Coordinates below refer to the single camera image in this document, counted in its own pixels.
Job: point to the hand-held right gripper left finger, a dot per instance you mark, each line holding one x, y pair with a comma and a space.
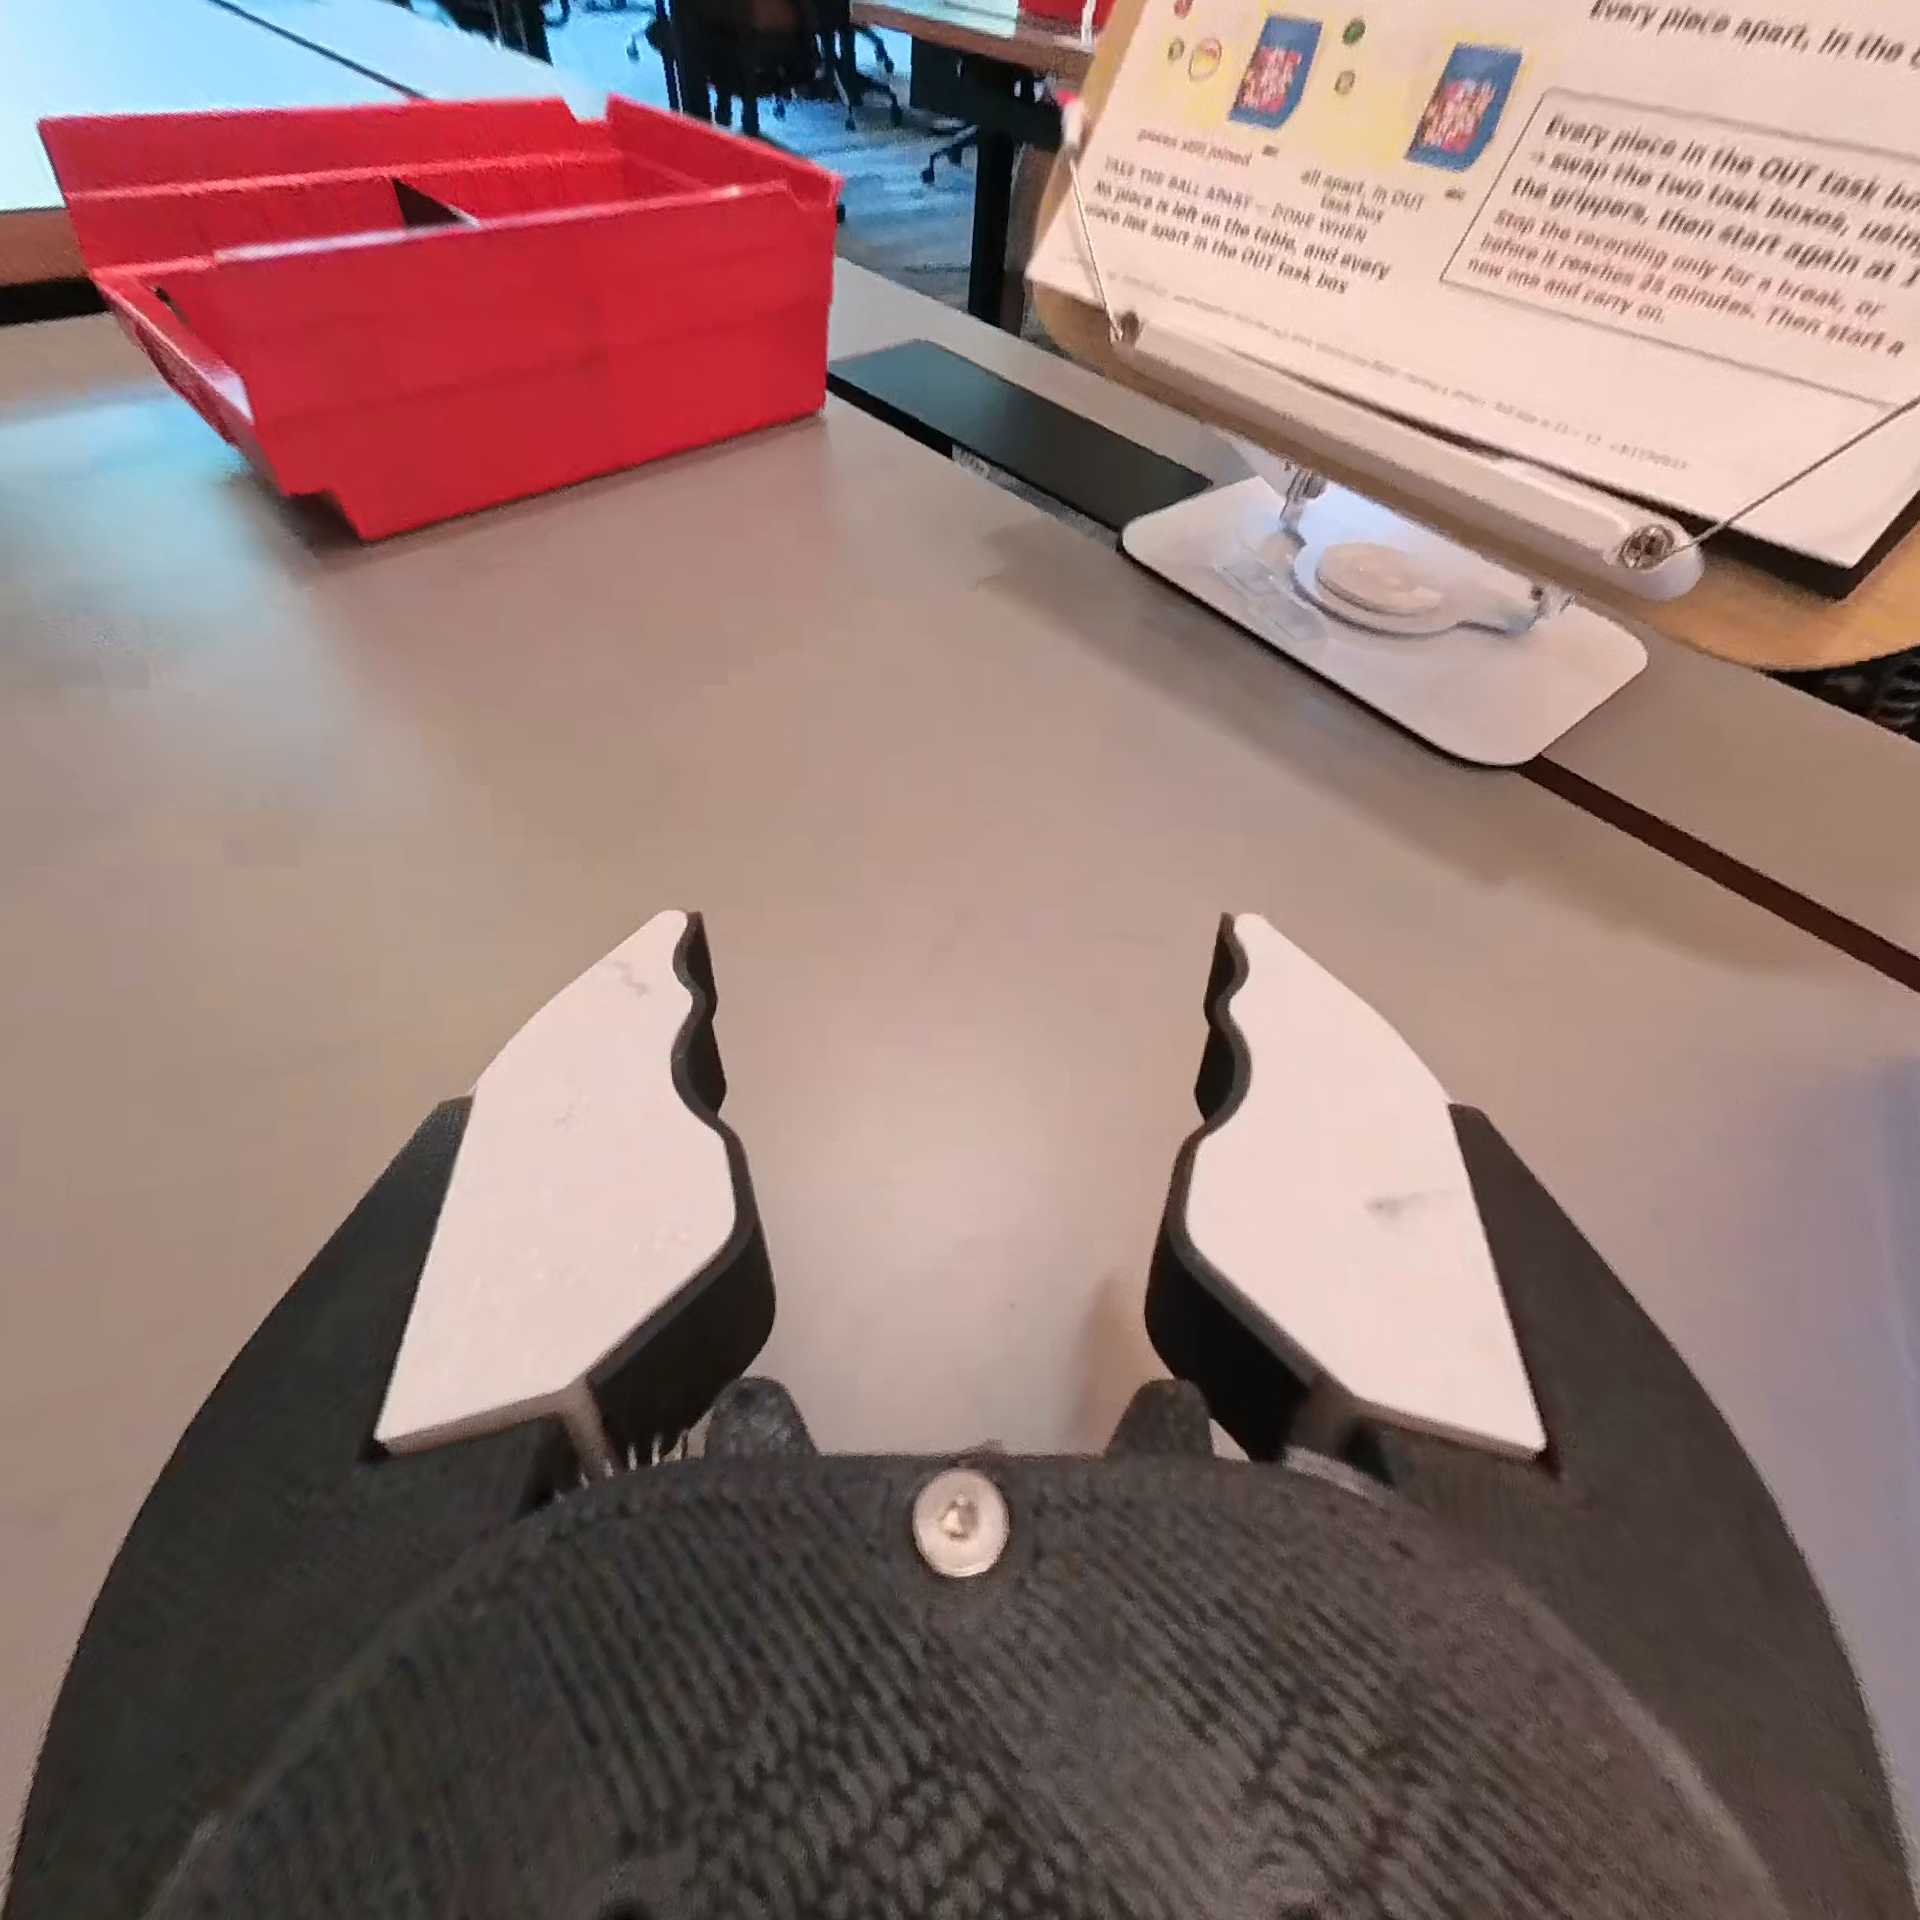
580, 1186

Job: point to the instruction sheet on stand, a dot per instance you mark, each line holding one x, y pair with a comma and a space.
1501, 682

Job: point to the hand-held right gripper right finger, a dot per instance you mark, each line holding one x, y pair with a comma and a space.
1350, 1202

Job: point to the red plastic bin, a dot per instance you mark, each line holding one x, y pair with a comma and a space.
452, 375

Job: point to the printed instruction sheet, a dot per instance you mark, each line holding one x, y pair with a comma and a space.
1501, 300

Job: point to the black office chair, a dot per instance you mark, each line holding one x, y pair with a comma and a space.
780, 61

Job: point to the wooden desk with black legs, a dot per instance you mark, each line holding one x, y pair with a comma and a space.
997, 212

